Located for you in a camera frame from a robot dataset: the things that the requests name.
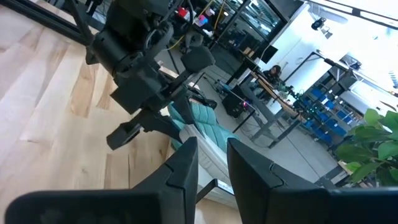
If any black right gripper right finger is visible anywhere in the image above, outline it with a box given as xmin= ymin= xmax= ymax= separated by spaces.
xmin=226 ymin=138 xmax=398 ymax=224

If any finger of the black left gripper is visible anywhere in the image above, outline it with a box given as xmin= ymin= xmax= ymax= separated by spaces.
xmin=164 ymin=46 xmax=216 ymax=94
xmin=107 ymin=108 xmax=183 ymax=151

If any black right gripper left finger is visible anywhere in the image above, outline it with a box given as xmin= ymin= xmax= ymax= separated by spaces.
xmin=4 ymin=136 xmax=199 ymax=224

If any teal rubber slide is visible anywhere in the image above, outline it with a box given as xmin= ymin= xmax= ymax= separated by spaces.
xmin=167 ymin=101 xmax=241 ymax=154

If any light grey rubber slide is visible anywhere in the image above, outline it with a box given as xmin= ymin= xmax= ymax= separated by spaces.
xmin=178 ymin=123 xmax=238 ymax=208

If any black computer case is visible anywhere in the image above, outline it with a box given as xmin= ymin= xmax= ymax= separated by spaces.
xmin=221 ymin=85 xmax=249 ymax=118

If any person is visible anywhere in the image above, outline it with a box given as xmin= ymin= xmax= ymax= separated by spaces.
xmin=262 ymin=64 xmax=282 ymax=88

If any green plant in black pot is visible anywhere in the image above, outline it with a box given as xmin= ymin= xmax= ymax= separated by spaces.
xmin=335 ymin=108 xmax=398 ymax=187

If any blue parts bin rack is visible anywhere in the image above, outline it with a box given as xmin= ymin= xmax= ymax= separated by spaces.
xmin=303 ymin=86 xmax=364 ymax=147

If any long wooden background desk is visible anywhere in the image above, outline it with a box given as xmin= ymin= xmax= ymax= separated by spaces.
xmin=217 ymin=70 xmax=307 ymax=149

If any black wall monitor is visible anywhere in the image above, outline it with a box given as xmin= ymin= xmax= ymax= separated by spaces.
xmin=259 ymin=45 xmax=279 ymax=65

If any wooden shelf black metal frame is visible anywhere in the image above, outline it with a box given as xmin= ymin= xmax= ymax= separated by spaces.
xmin=194 ymin=179 xmax=243 ymax=224

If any black table rail frame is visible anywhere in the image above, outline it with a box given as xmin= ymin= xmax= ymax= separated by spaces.
xmin=0 ymin=0 xmax=97 ymax=47

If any black ceiling cord reel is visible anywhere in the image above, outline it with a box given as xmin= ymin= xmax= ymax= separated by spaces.
xmin=311 ymin=17 xmax=326 ymax=31

